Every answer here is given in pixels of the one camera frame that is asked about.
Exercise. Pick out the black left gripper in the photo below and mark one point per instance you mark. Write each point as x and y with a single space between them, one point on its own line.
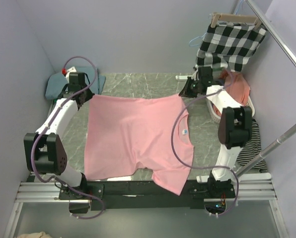
89 94

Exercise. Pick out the blue wire hanger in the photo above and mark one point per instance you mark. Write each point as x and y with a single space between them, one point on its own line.
195 42

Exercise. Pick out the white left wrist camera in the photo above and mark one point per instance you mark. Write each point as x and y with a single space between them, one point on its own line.
65 72

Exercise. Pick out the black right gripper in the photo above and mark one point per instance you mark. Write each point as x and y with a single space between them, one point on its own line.
185 91

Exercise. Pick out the folded teal t-shirt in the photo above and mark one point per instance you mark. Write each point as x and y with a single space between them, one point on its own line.
57 82

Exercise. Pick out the aluminium frame rail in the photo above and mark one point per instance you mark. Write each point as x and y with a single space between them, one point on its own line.
250 215

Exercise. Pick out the orange shirt in basket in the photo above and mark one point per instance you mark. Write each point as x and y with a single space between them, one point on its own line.
236 86

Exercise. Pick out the wooden clothes hanger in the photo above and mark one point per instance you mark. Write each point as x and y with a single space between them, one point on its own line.
248 19

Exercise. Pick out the pink t-shirt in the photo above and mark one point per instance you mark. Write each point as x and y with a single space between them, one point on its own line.
127 134

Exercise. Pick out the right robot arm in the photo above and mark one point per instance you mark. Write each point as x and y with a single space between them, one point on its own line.
235 127

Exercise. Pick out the black mounting base bar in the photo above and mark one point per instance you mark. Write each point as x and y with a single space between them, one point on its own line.
102 195

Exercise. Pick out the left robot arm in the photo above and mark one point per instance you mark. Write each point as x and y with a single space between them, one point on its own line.
44 151

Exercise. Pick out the beige cloth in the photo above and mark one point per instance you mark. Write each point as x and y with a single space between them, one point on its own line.
35 235

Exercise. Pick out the black white checkered cloth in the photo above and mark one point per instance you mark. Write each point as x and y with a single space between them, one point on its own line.
229 45

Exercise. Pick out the white rack foot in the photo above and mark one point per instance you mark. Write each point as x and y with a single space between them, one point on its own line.
183 77

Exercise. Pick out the metal clothes rack pole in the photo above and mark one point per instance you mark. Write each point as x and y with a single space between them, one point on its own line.
292 57

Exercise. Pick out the black white striped garment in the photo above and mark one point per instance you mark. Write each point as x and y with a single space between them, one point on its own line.
252 148

